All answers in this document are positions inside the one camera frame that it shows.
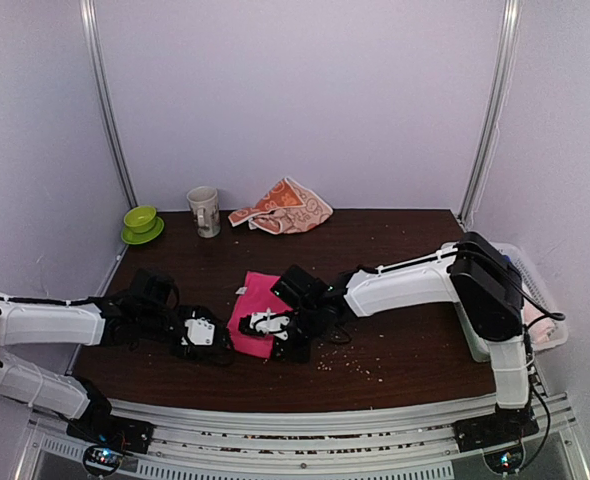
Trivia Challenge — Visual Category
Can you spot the left aluminium frame post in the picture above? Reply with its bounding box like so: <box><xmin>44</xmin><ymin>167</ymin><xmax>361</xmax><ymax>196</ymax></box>
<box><xmin>78</xmin><ymin>0</ymin><xmax>137</xmax><ymax>209</ymax></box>

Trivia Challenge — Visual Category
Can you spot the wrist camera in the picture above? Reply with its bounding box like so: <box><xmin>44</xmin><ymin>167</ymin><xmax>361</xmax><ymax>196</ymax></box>
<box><xmin>181</xmin><ymin>318</ymin><xmax>216</xmax><ymax>347</ymax></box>
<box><xmin>238</xmin><ymin>264</ymin><xmax>329</xmax><ymax>341</ymax></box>

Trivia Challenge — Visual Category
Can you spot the beige ceramic mug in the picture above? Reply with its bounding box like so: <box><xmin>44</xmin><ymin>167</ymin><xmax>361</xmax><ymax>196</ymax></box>
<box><xmin>186</xmin><ymin>186</ymin><xmax>221</xmax><ymax>239</ymax></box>

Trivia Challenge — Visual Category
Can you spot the pink microfiber towel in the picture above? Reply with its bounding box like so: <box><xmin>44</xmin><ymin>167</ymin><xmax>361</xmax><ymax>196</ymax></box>
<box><xmin>227</xmin><ymin>271</ymin><xmax>290</xmax><ymax>360</ymax></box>

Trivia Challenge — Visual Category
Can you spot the right aluminium frame post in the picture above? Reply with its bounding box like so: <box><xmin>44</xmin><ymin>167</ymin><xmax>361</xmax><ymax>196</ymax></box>
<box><xmin>457</xmin><ymin>0</ymin><xmax>523</xmax><ymax>229</ymax></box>

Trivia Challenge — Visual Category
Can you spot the white plastic basket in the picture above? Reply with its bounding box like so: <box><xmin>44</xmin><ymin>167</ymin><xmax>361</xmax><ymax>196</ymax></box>
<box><xmin>455</xmin><ymin>242</ymin><xmax>568</xmax><ymax>363</ymax></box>

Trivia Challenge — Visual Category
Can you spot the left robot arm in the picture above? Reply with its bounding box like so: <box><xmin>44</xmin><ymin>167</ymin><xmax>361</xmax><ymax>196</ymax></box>
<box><xmin>0</xmin><ymin>269</ymin><xmax>233</xmax><ymax>451</ymax></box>

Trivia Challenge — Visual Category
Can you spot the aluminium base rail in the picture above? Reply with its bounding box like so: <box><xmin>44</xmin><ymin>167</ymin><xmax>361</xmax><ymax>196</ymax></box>
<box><xmin>10</xmin><ymin>386</ymin><xmax>590</xmax><ymax>479</ymax></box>

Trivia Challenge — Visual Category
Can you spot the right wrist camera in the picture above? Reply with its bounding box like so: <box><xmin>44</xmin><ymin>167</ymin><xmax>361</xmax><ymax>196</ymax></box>
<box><xmin>238</xmin><ymin>264</ymin><xmax>329</xmax><ymax>341</ymax></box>

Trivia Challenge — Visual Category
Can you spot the green plastic plate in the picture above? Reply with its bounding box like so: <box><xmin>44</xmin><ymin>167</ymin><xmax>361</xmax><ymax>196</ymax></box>
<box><xmin>121</xmin><ymin>216</ymin><xmax>165</xmax><ymax>245</ymax></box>

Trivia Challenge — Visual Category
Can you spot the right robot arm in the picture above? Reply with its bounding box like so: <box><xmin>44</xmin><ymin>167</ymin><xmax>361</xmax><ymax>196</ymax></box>
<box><xmin>271</xmin><ymin>232</ymin><xmax>539</xmax><ymax>446</ymax></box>

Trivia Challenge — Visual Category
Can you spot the orange patterned towel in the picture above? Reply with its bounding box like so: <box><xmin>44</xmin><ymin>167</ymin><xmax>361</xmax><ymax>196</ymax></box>
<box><xmin>228</xmin><ymin>177</ymin><xmax>334</xmax><ymax>235</ymax></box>

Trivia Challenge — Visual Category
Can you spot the green plastic bowl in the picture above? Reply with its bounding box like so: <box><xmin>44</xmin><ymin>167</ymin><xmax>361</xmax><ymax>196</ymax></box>
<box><xmin>123</xmin><ymin>205</ymin><xmax>157</xmax><ymax>234</ymax></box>

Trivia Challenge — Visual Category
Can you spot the aluminium frame post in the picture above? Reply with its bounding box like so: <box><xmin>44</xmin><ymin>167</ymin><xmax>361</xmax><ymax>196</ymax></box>
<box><xmin>78</xmin><ymin>0</ymin><xmax>137</xmax><ymax>209</ymax></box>
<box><xmin>457</xmin><ymin>0</ymin><xmax>523</xmax><ymax>229</ymax></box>

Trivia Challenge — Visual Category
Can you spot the light pink rolled towel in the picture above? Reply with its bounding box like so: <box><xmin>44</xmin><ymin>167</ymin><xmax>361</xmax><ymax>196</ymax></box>
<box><xmin>522</xmin><ymin>301</ymin><xmax>557</xmax><ymax>345</ymax></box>

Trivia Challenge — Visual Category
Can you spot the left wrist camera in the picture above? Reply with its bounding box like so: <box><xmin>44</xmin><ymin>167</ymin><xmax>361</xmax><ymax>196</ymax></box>
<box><xmin>181</xmin><ymin>318</ymin><xmax>216</xmax><ymax>347</ymax></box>

